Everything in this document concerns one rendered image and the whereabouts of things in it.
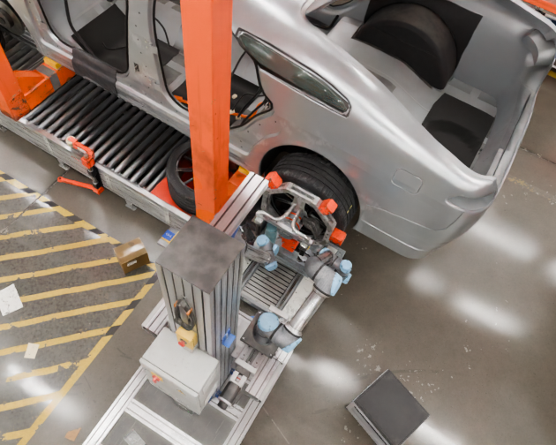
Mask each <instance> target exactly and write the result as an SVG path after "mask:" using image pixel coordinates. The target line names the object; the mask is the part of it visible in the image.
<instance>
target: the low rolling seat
mask: <svg viewBox="0 0 556 445"><path fill-rule="evenodd" d="M345 409H346V410H347V411H349V412H350V413H351V414H352V415H353V417H354V418H355V419H356V420H357V422H358V423H359V424H360V425H361V426H362V428H363V429H364V430H365V431H366V432H367V433H368V434H369V435H370V436H371V438H372V439H373V440H374V441H375V443H376V444H377V445H403V443H404V442H405V441H406V440H407V439H408V438H409V437H410V436H411V435H412V434H413V433H414V432H415V431H416V430H417V429H418V428H419V427H420V426H421V425H422V424H423V423H424V422H425V421H426V420H427V419H428V418H429V417H430V414H429V413H428V412H427V410H426V409H425V408H424V407H423V406H422V405H421V404H420V403H419V401H418V400H417V399H416V398H415V397H414V396H413V395H412V394H411V393H410V392H409V391H408V390H407V389H406V388H405V387H404V385H403V384H402V383H401V382H400V381H399V380H398V379H397V377H396V376H395V375H394V374H393V373H392V372H391V371H390V370H389V369H387V370H386V371H385V372H384V373H383V374H382V375H381V376H380V377H379V378H378V379H377V380H375V381H374V382H373V383H372V384H371V385H370V386H369V387H368V388H367V389H365V390H364V391H363V392H362V393H361V394H360V395H359V396H358V397H357V398H356V399H354V400H353V401H352V402H351V403H350V404H346V405H345Z"/></svg>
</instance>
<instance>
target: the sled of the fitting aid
mask: <svg viewBox="0 0 556 445"><path fill-rule="evenodd" d="M275 259H276V260H278V261H279V262H281V263H283V264H284V265H286V266H288V267H289V268H292V269H294V270H295V271H297V272H298V273H299V274H301V275H303V276H305V277H307V278H308V277H309V276H308V275H307V274H306V272H305V269H304V266H303V265H301V264H299V263H297V262H296V261H294V260H292V259H291V258H289V257H287V256H286V255H284V254H282V253H280V252H278V253H277V254H276V255H275Z"/></svg>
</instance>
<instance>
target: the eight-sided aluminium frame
mask: <svg viewBox="0 0 556 445"><path fill-rule="evenodd" d="M285 192H286V193H289V194H291V195H292V196H294V197H297V198H298V199H300V200H302V201H304V202H305V203H307V204H309V205H310V206H312V207H313V208H314V209H315V211H316V212H317V214H318V215H319V217H320V218H321V220H322V221H323V223H324V224H325V225H326V226H327V230H326V232H325V235H319V237H318V238H317V240H316V241H315V240H314V239H313V240H312V241H314V242H313V245H327V243H328V242H329V238H330V236H331V234H332V232H333V231H334V228H335V226H336V224H337V222H336V221H335V219H334V218H333V217H332V215H331V214H330V215H323V214H322V213H321V212H320V211H319V210H318V208H319V206H320V204H321V203H322V200H321V198H319V197H318V196H315V195H313V194H312V193H310V192H307V191H306V190H305V189H303V188H301V187H299V186H297V185H295V184H293V183H291V182H287V183H281V185H280V186H279V187H278V189H270V188H269V187H268V188H267V189H266V190H265V191H264V192H263V196H262V202H261V209H262V210H263V211H265V212H266V213H268V214H270V215H271V216H274V217H280V216H279V215H278V214H277V213H276V211H275V210H274V208H273V207H272V206H271V204H270V200H271V195H272V194H275V193H285ZM301 193H302V194H301Z"/></svg>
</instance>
